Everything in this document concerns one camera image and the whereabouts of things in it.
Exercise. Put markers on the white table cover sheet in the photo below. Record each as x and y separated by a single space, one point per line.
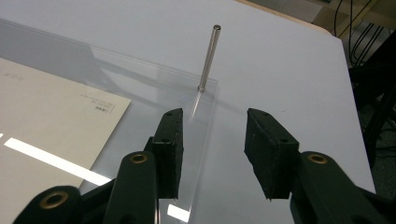
280 62

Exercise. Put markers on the printed picture card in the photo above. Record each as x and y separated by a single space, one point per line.
46 118

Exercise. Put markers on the thin metal rod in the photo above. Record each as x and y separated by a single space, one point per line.
209 59

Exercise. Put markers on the black metal stand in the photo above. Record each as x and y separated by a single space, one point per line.
379 93

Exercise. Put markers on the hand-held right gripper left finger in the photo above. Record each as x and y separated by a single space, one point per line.
169 155

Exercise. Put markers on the clear acrylic frame plate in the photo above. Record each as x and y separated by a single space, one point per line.
140 84

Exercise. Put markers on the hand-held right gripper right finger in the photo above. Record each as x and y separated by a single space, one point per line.
267 155

